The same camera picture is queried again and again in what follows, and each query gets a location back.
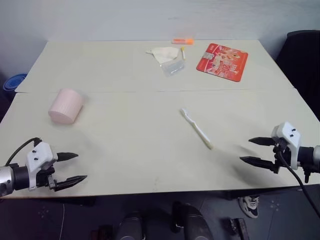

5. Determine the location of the black chair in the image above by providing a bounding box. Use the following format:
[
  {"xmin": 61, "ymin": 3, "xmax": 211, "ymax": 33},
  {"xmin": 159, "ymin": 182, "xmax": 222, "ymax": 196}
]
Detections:
[{"xmin": 275, "ymin": 30, "xmax": 320, "ymax": 111}]

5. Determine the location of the dark rounded shape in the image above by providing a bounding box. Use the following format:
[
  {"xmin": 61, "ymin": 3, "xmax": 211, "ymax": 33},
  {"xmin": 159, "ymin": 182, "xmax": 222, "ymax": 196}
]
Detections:
[
  {"xmin": 171, "ymin": 200, "xmax": 214, "ymax": 240},
  {"xmin": 115, "ymin": 210, "xmax": 147, "ymax": 240}
]

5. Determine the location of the crumpled white tissue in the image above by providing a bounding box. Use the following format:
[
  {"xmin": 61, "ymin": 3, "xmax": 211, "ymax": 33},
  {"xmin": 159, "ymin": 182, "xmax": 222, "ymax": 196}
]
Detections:
[{"xmin": 145, "ymin": 46, "xmax": 181, "ymax": 64}]

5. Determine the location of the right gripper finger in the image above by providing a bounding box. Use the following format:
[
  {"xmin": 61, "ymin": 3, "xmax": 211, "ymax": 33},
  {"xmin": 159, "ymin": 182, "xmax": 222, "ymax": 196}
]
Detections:
[
  {"xmin": 247, "ymin": 136, "xmax": 276, "ymax": 148},
  {"xmin": 239, "ymin": 155, "xmax": 277, "ymax": 172}
]

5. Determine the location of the thin white floor cable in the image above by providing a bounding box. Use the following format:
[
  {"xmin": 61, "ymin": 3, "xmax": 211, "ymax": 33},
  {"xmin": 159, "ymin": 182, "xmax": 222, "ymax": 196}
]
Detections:
[{"xmin": 59, "ymin": 202, "xmax": 66, "ymax": 240}]

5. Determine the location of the black box on floor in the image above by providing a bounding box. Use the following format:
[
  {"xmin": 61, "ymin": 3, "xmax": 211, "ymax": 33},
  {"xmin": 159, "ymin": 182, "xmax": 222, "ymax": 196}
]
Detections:
[{"xmin": 226, "ymin": 217, "xmax": 250, "ymax": 240}]

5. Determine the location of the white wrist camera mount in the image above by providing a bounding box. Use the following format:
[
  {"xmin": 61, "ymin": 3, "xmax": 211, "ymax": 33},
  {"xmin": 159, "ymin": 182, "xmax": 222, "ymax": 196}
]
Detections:
[
  {"xmin": 271, "ymin": 121, "xmax": 302, "ymax": 171},
  {"xmin": 25, "ymin": 141, "xmax": 59, "ymax": 191}
]

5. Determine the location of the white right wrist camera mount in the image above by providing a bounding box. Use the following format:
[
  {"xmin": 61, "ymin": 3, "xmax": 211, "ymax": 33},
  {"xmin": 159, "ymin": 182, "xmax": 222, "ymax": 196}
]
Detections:
[{"xmin": 271, "ymin": 121, "xmax": 302, "ymax": 171}]

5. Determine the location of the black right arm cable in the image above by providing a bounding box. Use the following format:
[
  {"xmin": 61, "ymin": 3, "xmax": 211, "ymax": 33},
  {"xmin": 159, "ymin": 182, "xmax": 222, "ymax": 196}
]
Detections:
[{"xmin": 279, "ymin": 146, "xmax": 320, "ymax": 222}]

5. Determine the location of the orange marker pen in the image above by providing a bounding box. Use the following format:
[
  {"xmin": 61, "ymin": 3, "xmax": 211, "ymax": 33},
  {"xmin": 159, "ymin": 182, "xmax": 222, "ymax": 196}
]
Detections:
[{"xmin": 172, "ymin": 37, "xmax": 195, "ymax": 45}]

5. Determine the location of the white toothbrush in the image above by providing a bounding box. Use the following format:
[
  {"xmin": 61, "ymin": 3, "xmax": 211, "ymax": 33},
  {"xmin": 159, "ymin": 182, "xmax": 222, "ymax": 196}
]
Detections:
[{"xmin": 180, "ymin": 107, "xmax": 214, "ymax": 151}]

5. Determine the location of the red printed flat packet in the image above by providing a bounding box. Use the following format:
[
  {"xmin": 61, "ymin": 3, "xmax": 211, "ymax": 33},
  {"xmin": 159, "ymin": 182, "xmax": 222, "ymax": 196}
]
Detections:
[{"xmin": 195, "ymin": 42, "xmax": 249, "ymax": 84}]

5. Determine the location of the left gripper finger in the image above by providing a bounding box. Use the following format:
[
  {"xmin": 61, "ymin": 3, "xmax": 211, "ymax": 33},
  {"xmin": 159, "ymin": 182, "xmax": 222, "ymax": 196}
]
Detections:
[
  {"xmin": 54, "ymin": 174, "xmax": 88, "ymax": 193},
  {"xmin": 56, "ymin": 151, "xmax": 80, "ymax": 163}
]

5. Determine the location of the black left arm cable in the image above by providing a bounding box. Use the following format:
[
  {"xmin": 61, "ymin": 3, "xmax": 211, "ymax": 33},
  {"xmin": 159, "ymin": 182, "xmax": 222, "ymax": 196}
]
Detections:
[{"xmin": 4, "ymin": 136, "xmax": 42, "ymax": 167}]

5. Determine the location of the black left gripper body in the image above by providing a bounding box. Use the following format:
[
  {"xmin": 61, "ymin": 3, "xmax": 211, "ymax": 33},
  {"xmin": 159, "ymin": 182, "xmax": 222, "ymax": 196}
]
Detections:
[{"xmin": 36, "ymin": 166, "xmax": 59, "ymax": 192}]

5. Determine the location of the clear plastic case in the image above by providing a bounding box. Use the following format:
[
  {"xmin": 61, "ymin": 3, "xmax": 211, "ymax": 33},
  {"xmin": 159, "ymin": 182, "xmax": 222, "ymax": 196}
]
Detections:
[{"xmin": 160, "ymin": 59, "xmax": 186, "ymax": 78}]

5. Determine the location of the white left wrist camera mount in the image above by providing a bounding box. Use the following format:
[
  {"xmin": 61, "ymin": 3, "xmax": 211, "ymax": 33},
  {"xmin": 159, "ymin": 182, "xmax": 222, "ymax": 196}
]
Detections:
[{"xmin": 25, "ymin": 141, "xmax": 59, "ymax": 191}]

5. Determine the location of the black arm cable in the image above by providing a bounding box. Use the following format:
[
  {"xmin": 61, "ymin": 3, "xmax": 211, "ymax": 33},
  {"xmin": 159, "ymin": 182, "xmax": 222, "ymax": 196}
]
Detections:
[
  {"xmin": 279, "ymin": 146, "xmax": 320, "ymax": 222},
  {"xmin": 4, "ymin": 136, "xmax": 42, "ymax": 167}
]

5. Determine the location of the pink ribbed cup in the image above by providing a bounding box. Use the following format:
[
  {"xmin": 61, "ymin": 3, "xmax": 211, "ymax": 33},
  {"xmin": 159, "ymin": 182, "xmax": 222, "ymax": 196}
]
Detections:
[{"xmin": 47, "ymin": 87, "xmax": 85, "ymax": 125}]

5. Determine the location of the white black sneaker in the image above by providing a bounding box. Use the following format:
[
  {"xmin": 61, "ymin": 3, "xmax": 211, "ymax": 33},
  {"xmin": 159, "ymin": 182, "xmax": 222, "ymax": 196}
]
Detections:
[{"xmin": 238, "ymin": 195, "xmax": 260, "ymax": 219}]

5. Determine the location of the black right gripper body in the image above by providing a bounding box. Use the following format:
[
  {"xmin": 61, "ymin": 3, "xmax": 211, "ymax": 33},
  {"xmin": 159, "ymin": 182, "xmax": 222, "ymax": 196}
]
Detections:
[{"xmin": 272, "ymin": 138, "xmax": 293, "ymax": 175}]

